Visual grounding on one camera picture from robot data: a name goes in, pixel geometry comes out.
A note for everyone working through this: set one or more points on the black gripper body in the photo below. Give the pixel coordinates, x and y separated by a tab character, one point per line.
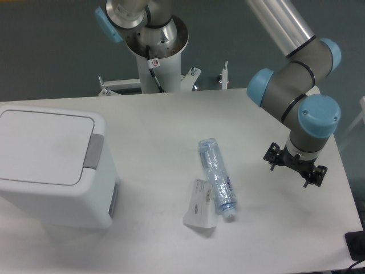
296	159

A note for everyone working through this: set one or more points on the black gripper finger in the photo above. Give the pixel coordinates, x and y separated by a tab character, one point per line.
314	175
273	156

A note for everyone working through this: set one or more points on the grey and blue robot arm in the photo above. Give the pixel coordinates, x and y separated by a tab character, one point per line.
284	94

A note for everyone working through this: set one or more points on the grey trash can push button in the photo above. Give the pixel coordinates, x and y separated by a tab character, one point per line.
94	151

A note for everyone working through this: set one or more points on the white plastic trash can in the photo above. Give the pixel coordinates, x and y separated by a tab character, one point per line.
42	155

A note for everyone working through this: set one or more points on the clear plastic water bottle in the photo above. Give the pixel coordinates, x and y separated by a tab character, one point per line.
217	175

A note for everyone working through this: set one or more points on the black device at table edge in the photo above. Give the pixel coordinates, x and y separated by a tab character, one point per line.
355	244

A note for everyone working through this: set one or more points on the crumpled white paper piece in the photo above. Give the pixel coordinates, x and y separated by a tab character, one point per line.
201	212

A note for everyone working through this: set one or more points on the white base frame with bolts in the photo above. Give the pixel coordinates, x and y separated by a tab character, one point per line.
188	82

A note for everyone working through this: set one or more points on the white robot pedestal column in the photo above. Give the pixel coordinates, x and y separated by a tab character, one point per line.
158	55

